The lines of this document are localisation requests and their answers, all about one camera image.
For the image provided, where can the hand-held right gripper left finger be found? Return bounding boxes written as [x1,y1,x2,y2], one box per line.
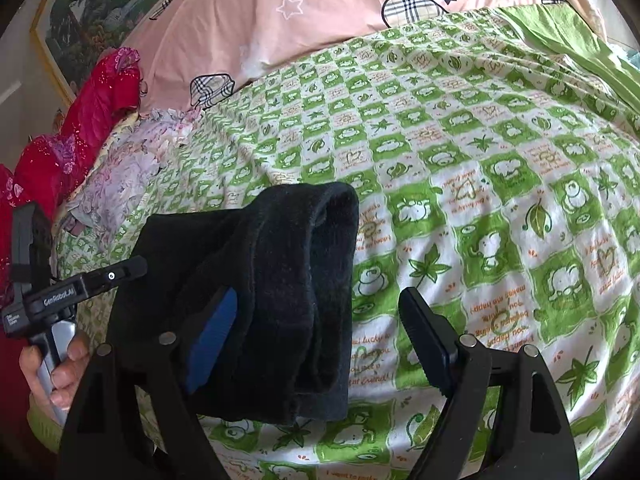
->
[60,287,240,480]

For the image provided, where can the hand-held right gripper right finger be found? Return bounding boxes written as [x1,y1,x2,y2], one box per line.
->
[398,287,581,480]

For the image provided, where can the purple floral cloth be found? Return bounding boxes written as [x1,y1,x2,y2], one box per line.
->
[60,107,203,241]

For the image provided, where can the person's left hand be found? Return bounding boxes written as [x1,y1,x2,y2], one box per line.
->
[19,330,93,423]

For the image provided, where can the framed landscape wall picture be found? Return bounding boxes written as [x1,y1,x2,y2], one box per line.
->
[30,0,216,106]

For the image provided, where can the pink heart print quilt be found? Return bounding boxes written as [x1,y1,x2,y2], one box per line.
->
[135,0,608,111]

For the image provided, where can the person's left forearm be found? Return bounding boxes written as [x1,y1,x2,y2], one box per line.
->
[0,390,68,480]

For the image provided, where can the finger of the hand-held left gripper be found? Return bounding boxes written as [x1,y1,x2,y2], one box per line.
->
[80,255,149,295]

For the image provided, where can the red sequined cloth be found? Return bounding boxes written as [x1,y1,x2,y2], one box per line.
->
[0,47,143,281]

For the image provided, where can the black pants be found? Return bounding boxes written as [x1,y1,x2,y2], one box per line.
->
[107,181,361,423]

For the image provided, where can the green printed bed sheet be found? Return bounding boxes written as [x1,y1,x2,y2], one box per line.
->
[52,4,640,480]

